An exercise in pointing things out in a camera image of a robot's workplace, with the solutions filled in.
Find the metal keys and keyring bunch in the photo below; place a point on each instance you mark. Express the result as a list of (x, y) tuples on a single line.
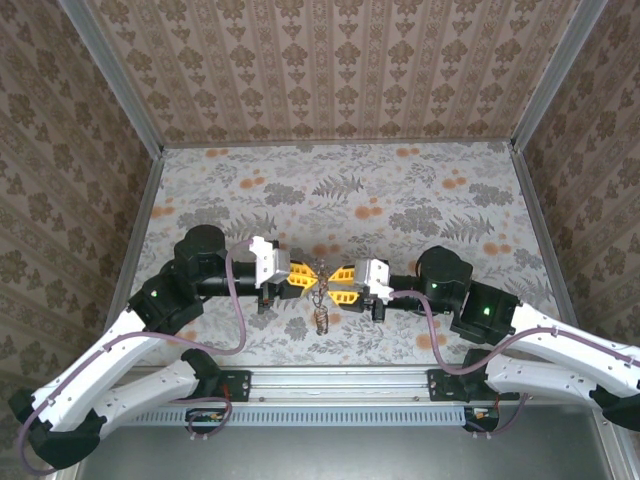
[(322, 320)]

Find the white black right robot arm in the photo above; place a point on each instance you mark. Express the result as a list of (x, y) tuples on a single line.
[(545, 380)]

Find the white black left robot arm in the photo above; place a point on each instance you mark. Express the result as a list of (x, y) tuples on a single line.
[(100, 370)]

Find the black connector board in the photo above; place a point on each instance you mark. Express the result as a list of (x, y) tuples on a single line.
[(482, 415), (205, 416)]

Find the aluminium frame side rail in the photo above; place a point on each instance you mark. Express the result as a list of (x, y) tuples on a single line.
[(535, 220), (142, 215)]

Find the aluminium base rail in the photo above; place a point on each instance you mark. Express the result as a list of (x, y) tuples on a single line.
[(340, 385)]

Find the thin aluminium frame back rail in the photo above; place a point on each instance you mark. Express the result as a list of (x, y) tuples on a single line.
[(340, 144)]

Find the aluminium frame post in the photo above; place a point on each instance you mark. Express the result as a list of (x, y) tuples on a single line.
[(560, 75), (115, 85)]

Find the aluminium outer frame bar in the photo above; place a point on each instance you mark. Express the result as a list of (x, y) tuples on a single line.
[(62, 475), (615, 455)]

